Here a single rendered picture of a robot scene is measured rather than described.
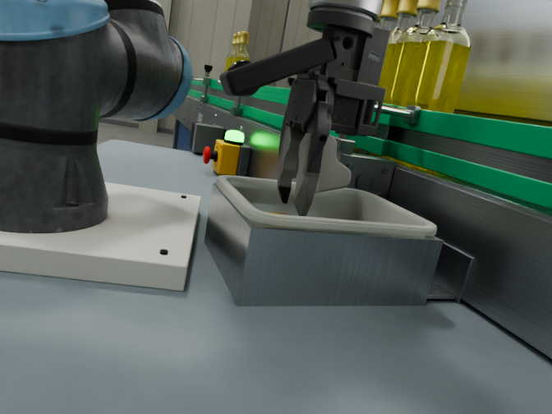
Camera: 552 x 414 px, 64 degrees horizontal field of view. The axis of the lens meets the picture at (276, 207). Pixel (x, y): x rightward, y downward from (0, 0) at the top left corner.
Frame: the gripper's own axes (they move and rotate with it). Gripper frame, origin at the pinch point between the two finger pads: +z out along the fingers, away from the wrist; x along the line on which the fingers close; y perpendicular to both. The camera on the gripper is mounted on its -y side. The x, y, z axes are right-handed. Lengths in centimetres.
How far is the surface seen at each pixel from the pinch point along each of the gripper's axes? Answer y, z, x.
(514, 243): 20.6, -0.7, -12.9
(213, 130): 6, 1, 78
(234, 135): 6, -1, 52
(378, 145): 19.7, -6.4, 15.3
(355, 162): 13.2, -4.0, 9.9
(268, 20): 200, -132, 722
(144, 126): 21, 76, 742
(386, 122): 19.7, -10.1, 14.5
